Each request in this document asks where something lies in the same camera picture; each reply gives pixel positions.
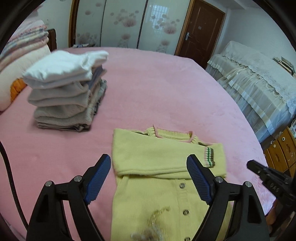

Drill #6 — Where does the dark brown wooden door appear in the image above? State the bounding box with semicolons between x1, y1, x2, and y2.
176;1;225;68

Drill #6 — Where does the lace covered furniture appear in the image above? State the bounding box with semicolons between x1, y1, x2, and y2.
206;41;295;145

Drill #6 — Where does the dark wooden headboard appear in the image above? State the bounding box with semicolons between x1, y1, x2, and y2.
47;29;57;52

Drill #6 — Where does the stack of folded grey clothes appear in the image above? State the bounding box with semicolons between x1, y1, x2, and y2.
28;66;108;132

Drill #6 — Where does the floral sliding wardrobe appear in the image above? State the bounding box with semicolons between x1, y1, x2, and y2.
69;0;190;55

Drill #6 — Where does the wooden chest of drawers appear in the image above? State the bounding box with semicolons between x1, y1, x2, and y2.
263;126;296;177

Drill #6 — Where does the black cable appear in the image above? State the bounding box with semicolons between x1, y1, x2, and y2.
0;141;30;232

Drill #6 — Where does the pink plush bed blanket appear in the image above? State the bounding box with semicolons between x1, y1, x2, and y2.
1;48;275;240

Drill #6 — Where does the folded striped pink quilt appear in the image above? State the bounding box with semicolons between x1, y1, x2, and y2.
1;19;49;71

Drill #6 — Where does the white folded garment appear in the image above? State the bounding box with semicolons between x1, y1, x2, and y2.
23;50;109;89

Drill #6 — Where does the yellow knitted child cardigan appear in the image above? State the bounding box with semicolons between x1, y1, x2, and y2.
111;127;226;240

